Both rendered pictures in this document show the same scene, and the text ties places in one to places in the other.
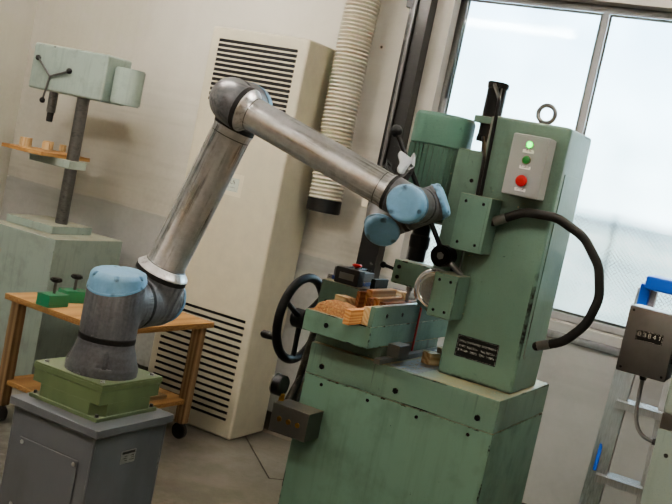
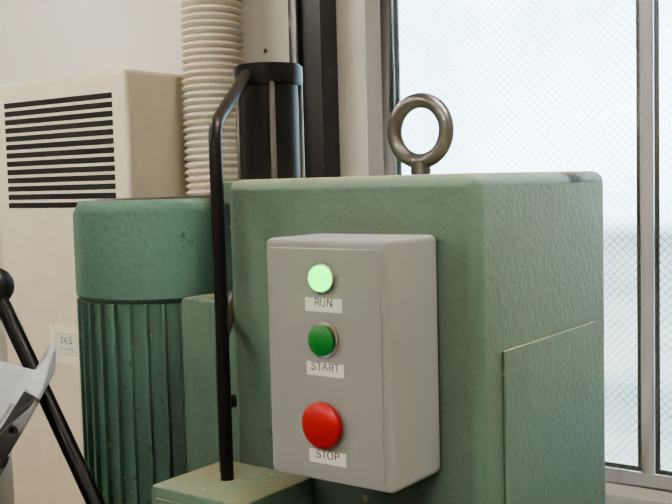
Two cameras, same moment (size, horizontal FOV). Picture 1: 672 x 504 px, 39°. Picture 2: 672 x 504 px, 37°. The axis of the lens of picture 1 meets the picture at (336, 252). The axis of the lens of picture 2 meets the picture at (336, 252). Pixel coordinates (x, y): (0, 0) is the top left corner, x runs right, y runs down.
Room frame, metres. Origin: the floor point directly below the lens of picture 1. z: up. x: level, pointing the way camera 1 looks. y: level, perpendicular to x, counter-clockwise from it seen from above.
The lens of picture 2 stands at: (1.86, -0.53, 1.52)
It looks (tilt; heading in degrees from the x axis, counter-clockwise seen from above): 4 degrees down; 8
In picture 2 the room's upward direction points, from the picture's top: 2 degrees counter-clockwise
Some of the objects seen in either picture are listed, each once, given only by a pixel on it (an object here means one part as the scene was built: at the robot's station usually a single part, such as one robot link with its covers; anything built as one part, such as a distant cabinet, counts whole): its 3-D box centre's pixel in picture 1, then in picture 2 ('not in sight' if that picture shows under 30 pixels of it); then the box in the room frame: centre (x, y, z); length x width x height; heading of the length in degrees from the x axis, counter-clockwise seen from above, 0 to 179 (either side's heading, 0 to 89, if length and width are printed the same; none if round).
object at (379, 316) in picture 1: (417, 312); not in sight; (2.78, -0.27, 0.93); 0.60 x 0.02 x 0.06; 152
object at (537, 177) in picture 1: (528, 166); (352, 355); (2.52, -0.45, 1.40); 0.10 x 0.06 x 0.16; 62
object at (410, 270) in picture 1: (417, 278); not in sight; (2.78, -0.25, 1.03); 0.14 x 0.07 x 0.09; 62
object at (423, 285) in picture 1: (434, 290); not in sight; (2.62, -0.29, 1.02); 0.12 x 0.03 x 0.12; 62
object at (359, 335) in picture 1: (370, 318); not in sight; (2.85, -0.14, 0.87); 0.61 x 0.30 x 0.06; 152
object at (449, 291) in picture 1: (448, 295); not in sight; (2.57, -0.32, 1.02); 0.09 x 0.07 x 0.12; 152
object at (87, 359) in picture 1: (104, 352); not in sight; (2.48, 0.55, 0.70); 0.19 x 0.19 x 0.10
